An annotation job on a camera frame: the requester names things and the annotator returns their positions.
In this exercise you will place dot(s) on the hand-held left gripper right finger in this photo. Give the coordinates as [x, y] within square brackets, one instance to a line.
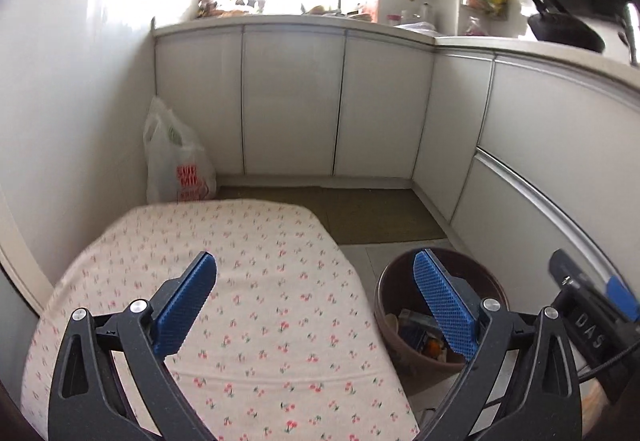
[445, 306]

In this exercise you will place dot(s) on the orange peel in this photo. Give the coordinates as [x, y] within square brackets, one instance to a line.
[432, 347]

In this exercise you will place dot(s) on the light blue milk carton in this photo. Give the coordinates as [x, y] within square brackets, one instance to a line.
[417, 333]

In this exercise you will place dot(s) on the brown floor mat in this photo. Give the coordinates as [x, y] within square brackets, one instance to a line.
[350, 216]

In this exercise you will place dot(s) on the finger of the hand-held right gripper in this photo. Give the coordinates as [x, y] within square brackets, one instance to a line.
[622, 296]
[570, 273]

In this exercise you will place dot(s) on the clear bottle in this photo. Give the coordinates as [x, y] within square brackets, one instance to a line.
[426, 13]

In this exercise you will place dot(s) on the black frying pan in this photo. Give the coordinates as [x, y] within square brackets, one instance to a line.
[565, 31]

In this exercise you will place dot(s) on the wall rack with packets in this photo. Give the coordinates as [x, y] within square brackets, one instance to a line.
[485, 1]

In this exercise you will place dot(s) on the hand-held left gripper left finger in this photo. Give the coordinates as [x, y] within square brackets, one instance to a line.
[185, 306]

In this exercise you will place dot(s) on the white plastic shopping bag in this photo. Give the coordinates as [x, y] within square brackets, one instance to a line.
[175, 161]

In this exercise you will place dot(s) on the white kitchen countertop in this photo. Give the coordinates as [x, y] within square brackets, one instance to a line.
[500, 46]

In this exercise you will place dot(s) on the white kitchen cabinet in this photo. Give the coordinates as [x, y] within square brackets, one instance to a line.
[290, 96]
[540, 121]

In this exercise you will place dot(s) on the brown plastic bin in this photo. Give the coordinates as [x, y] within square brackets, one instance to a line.
[395, 281]

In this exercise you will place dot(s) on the cherry print tablecloth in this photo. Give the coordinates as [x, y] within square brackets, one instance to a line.
[275, 296]

